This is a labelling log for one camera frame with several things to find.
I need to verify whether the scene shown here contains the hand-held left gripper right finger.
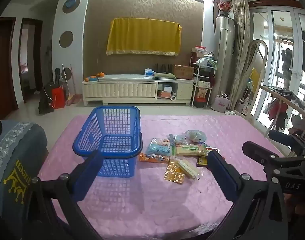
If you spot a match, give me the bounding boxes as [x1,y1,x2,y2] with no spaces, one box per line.
[207,151,289,240]

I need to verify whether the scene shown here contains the vase with red flowers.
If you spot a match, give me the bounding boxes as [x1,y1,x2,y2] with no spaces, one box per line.
[212,0,234,17]

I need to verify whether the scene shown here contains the green beige snack packet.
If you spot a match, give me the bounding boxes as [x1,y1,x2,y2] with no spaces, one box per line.
[174,144,208,157]

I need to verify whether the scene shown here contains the brown wooden door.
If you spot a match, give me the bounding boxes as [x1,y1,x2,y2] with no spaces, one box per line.
[0,17,18,117]

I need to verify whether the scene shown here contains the red and black clothes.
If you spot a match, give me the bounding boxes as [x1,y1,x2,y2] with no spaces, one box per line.
[267,97,289,130]

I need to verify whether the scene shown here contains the light blue snack packet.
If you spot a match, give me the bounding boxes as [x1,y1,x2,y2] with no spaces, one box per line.
[145,137,171,157]

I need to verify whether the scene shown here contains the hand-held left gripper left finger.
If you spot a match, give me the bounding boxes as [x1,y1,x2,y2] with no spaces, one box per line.
[24,149,104,240]

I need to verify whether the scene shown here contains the round wall disc with clock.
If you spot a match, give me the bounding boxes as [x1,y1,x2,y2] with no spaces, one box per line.
[62,0,81,14]

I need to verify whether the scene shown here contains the wooden drying rail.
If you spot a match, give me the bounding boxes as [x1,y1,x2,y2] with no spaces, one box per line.
[259,85,305,140]

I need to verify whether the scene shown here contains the orange snack packet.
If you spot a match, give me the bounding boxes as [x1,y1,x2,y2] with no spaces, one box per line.
[139,153,171,164]

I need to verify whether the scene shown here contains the beige patterned curtain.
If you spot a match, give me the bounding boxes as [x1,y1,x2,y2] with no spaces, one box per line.
[229,0,250,110]

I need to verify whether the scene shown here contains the grey crown print chair cover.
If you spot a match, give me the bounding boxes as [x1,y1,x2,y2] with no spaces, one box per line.
[0,120,48,230]

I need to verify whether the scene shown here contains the pink gift bag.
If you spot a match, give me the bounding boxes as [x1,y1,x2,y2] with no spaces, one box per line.
[216,94,230,112]

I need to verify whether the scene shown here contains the cardboard box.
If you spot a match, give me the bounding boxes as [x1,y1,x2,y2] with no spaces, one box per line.
[172,64,195,79]

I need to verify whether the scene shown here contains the clear blue print snack bag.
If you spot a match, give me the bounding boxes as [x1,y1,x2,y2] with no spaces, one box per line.
[179,129,207,144]

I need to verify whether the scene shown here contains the silver tower air conditioner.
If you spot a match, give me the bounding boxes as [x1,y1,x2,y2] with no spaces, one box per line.
[216,16,236,103]

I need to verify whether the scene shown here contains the hanging dark clothes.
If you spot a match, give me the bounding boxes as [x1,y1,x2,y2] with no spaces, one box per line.
[279,30,305,77]

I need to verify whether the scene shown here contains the white sticks snack packet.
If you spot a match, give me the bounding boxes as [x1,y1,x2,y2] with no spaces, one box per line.
[176,159,201,180]

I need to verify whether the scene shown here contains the blue plastic basket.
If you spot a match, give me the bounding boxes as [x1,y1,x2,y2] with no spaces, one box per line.
[72,105,143,178]

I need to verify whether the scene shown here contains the black bag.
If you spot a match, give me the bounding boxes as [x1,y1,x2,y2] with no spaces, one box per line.
[38,82,55,115]

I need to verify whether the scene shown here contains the yellow snack packet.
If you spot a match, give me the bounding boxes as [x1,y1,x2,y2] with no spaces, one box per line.
[164,160,186,184]

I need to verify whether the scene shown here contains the red paper bag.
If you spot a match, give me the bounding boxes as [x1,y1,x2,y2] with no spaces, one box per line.
[52,85,66,109]

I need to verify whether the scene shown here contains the red and white boxes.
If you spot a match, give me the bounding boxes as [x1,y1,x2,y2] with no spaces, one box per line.
[191,45,208,59]

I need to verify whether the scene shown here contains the white television cabinet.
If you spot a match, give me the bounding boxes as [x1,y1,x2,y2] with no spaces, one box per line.
[82,74,195,106]

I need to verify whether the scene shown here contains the pink quilted tablecloth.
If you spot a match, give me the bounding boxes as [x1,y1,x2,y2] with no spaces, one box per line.
[37,115,284,238]

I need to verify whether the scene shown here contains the broom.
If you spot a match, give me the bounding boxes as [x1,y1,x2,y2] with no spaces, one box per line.
[62,64,81,105]

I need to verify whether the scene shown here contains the white plastic bag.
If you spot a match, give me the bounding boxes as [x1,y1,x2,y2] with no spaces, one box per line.
[196,57,216,68]

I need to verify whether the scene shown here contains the arched standing mirror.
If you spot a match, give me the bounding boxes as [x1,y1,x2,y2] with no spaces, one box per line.
[239,39,269,115]

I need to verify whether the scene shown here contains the white shelf rack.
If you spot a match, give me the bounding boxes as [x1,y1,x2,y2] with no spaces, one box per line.
[191,56,218,108]

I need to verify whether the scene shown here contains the glass sliding door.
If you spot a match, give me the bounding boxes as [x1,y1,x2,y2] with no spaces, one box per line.
[250,5,305,130]

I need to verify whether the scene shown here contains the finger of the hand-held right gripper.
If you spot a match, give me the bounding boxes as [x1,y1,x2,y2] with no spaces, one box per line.
[242,141,305,177]
[269,129,305,153]

